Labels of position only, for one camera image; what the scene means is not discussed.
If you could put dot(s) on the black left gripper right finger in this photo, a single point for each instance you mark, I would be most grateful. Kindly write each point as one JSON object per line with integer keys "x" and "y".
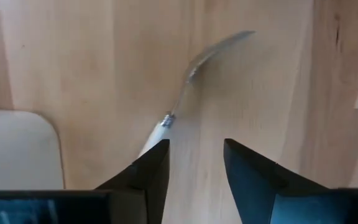
{"x": 275, "y": 199}

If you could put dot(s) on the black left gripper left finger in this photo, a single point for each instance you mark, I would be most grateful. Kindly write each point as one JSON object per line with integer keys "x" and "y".
{"x": 120, "y": 205}

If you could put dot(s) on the white plastic bin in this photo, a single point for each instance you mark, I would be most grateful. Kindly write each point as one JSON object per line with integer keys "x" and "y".
{"x": 14, "y": 149}

